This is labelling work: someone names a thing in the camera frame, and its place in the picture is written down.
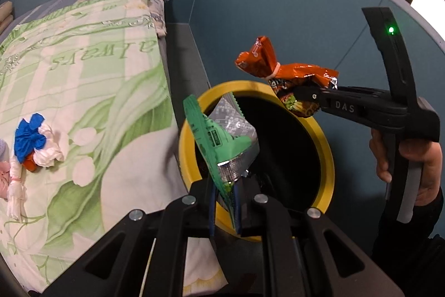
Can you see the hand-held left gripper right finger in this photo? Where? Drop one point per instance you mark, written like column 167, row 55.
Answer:
column 248, row 210

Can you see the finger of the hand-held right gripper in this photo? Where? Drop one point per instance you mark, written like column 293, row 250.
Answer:
column 309, row 97

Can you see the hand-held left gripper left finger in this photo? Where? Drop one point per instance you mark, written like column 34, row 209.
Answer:
column 198, row 213

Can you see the orange snack wrapper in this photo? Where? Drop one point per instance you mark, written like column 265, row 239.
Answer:
column 299, row 72

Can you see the yellow trash bin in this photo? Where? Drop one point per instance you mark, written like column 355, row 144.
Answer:
column 323, row 151

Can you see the green snack wrapper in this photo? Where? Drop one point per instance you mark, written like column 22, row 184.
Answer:
column 208, row 137

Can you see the person's right forearm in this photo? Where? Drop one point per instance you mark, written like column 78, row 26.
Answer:
column 410, row 248

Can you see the person's right hand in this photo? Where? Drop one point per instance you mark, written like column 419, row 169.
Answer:
column 433, row 175

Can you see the white crumpled plastic bag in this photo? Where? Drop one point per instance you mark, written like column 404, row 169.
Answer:
column 50, row 151

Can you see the green floral blanket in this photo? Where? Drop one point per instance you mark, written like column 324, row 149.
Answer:
column 87, row 91

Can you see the orange plastic bag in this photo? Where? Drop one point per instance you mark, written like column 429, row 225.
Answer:
column 31, row 164

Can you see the white twisted plastic bag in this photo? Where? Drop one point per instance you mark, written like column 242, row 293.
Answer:
column 16, row 192

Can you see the blue plastic bag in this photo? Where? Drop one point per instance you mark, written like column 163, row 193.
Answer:
column 29, row 138

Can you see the lavender foam net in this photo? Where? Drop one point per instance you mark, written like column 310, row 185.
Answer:
column 2, row 149

